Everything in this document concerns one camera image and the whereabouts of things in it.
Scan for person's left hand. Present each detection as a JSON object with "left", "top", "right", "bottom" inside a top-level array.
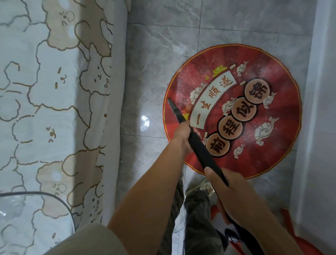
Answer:
[{"left": 172, "top": 120, "right": 202, "bottom": 156}]

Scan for person's right hand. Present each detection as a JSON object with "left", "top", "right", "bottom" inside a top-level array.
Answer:
[{"left": 204, "top": 167, "right": 261, "bottom": 224}]

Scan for black vacuum wand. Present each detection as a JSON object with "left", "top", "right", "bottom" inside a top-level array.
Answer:
[{"left": 167, "top": 98, "right": 265, "bottom": 255}]

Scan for person's left forearm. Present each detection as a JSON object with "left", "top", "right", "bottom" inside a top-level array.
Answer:
[{"left": 108, "top": 138, "right": 194, "bottom": 255}]

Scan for person's right forearm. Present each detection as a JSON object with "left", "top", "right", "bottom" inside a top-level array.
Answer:
[{"left": 232, "top": 198, "right": 305, "bottom": 255}]

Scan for grey cargo trousers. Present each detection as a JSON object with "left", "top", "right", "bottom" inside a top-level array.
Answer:
[{"left": 157, "top": 179, "right": 229, "bottom": 255}]

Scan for grey white shoe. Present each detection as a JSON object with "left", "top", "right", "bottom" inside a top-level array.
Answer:
[{"left": 185, "top": 178, "right": 215, "bottom": 197}]

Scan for red round printed floor mat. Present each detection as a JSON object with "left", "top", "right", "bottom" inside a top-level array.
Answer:
[{"left": 162, "top": 43, "right": 302, "bottom": 181}]

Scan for red white vacuum cleaner body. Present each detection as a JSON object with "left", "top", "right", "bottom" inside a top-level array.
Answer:
[{"left": 209, "top": 204, "right": 325, "bottom": 255}]

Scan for beige shirt sleeve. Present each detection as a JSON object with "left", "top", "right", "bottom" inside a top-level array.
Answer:
[{"left": 41, "top": 223, "right": 129, "bottom": 255}]

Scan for white bear print bedsheet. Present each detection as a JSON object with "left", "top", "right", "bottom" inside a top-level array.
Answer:
[{"left": 0, "top": 0, "right": 132, "bottom": 255}]

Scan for clear plastic sheet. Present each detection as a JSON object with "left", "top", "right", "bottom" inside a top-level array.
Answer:
[{"left": 0, "top": 195, "right": 28, "bottom": 224}]

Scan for black cable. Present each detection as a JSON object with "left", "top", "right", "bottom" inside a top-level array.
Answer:
[{"left": 0, "top": 191, "right": 77, "bottom": 232}]

